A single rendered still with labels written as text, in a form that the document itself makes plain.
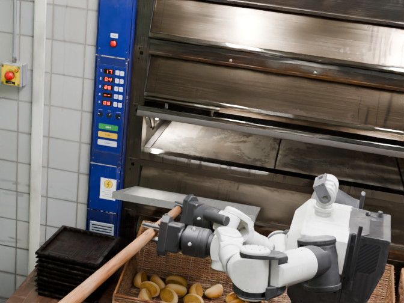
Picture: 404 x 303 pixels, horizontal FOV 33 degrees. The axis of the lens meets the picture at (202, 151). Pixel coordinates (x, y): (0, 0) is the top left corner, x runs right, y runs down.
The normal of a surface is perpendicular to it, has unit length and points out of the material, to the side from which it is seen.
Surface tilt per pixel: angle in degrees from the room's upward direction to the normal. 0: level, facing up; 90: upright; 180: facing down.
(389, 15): 90
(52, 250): 0
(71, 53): 90
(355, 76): 90
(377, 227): 1
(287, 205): 70
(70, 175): 90
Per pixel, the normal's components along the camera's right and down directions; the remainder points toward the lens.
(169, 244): -0.27, 0.05
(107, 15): -0.18, 0.32
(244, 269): -0.61, 0.04
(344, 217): 0.10, -0.94
